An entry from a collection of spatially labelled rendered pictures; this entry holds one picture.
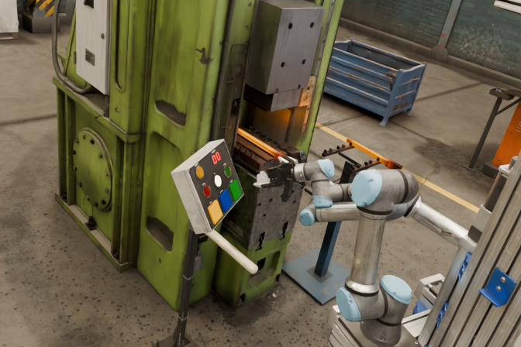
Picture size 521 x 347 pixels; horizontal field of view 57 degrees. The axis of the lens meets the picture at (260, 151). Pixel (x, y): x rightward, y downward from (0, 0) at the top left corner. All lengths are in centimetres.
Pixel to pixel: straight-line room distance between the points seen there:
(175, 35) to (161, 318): 156
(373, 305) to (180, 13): 153
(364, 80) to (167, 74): 397
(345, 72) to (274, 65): 408
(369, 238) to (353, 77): 470
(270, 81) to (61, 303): 171
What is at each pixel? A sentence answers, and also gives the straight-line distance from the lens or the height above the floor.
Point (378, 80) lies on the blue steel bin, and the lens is 608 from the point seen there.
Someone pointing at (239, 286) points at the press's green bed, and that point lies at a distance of 288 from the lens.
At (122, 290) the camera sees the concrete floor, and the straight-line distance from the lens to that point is 308.
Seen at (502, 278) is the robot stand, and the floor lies 126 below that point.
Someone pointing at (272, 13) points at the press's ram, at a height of 173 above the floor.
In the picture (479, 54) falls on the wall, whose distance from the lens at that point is 997.
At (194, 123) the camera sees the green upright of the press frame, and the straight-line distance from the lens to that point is 228.
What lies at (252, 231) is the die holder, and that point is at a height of 60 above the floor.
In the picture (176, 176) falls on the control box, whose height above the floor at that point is 116.
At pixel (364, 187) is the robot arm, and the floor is 141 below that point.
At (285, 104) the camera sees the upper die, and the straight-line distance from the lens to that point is 240.
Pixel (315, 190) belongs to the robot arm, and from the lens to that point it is 193.
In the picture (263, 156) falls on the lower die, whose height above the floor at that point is 99.
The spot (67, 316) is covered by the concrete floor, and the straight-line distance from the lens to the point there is 296.
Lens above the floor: 214
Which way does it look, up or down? 27 degrees down
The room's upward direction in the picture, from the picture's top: 11 degrees clockwise
